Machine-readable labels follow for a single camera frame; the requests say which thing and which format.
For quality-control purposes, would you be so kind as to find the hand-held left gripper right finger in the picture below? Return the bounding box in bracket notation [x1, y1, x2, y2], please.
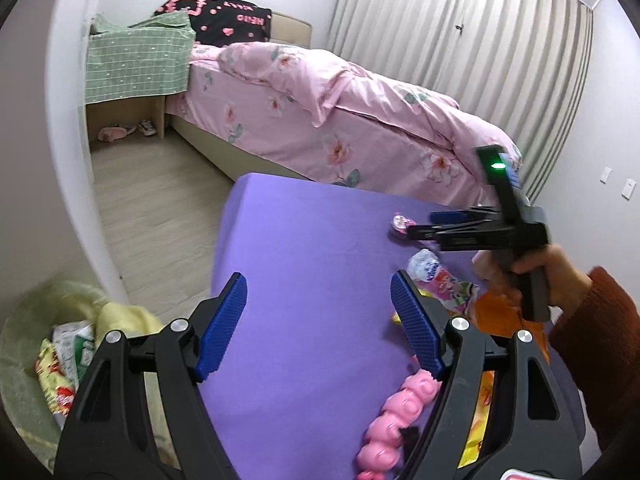
[389, 269, 583, 480]

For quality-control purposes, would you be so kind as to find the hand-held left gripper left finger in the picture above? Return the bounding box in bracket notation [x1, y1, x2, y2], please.
[54, 272, 248, 480]

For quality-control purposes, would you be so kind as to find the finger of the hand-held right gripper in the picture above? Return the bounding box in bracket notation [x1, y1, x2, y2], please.
[406, 221, 502, 243]
[430, 209, 502, 224]

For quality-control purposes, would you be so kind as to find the white blue snack packet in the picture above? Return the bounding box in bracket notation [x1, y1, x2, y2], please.
[407, 249, 446, 281]

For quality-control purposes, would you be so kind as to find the pink round printed wrapper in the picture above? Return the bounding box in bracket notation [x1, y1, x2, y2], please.
[392, 215, 418, 241]

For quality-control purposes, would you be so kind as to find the orange plastic snack bag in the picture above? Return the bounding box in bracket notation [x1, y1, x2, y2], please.
[472, 285, 553, 366]

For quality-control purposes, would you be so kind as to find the white green snack packet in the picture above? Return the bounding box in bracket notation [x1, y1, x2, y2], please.
[51, 322, 97, 378]

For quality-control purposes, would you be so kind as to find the yellow red snack packet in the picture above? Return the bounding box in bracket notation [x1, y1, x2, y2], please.
[35, 338, 78, 416]

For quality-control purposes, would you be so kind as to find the trash bin with yellow bag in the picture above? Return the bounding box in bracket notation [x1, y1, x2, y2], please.
[0, 280, 181, 471]

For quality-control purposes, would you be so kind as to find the person's right forearm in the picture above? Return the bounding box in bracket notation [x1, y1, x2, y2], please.
[547, 266, 640, 461]

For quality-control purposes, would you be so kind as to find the person's right hand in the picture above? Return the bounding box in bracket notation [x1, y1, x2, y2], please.
[472, 242, 593, 314]

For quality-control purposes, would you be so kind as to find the purple table cloth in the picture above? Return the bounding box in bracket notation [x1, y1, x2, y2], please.
[197, 172, 586, 480]

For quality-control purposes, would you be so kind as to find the pink floral duvet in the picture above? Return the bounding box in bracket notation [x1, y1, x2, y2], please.
[220, 40, 521, 171]

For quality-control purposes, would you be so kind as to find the white pleated curtain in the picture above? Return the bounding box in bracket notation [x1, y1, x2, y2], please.
[325, 0, 596, 206]

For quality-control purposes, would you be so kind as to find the beige bed with pink sheet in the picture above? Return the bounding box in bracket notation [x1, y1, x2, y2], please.
[165, 10, 501, 206]

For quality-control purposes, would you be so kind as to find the pink slipper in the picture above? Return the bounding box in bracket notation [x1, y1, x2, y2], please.
[97, 125, 136, 143]

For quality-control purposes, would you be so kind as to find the wooden bedside table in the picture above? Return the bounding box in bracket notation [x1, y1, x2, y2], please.
[86, 95, 167, 141]

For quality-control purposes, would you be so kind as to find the green checked cloth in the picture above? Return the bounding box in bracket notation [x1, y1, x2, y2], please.
[84, 11, 197, 103]

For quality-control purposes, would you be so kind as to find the black pink printed pillow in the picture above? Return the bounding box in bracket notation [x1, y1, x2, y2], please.
[155, 0, 273, 46]

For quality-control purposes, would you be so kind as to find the pink pig toy chain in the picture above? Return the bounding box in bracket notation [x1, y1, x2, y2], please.
[356, 355, 443, 480]

